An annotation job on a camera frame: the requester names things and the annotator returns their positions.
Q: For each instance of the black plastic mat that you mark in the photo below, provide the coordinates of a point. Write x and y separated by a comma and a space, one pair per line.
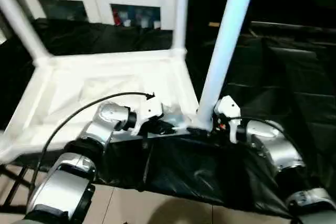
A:
197, 161

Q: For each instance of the red item behind glass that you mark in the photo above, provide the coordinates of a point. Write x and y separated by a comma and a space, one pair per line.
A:
117, 18

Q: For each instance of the white plastic table leg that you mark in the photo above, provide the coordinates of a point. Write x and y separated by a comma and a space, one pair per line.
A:
225, 37
181, 11
23, 24

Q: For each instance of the small brown tag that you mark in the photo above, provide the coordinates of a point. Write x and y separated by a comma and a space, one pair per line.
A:
214, 24

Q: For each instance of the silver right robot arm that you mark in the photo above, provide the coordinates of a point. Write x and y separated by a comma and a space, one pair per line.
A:
283, 150

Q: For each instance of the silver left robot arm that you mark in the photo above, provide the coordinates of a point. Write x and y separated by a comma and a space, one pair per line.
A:
110, 113

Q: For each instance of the black metal frame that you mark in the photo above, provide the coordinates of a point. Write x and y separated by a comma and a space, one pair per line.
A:
15, 179

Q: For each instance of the long black rail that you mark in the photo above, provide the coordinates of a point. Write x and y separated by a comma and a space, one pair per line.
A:
288, 26

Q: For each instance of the white plastic table top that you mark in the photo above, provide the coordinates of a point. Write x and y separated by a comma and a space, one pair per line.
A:
105, 77

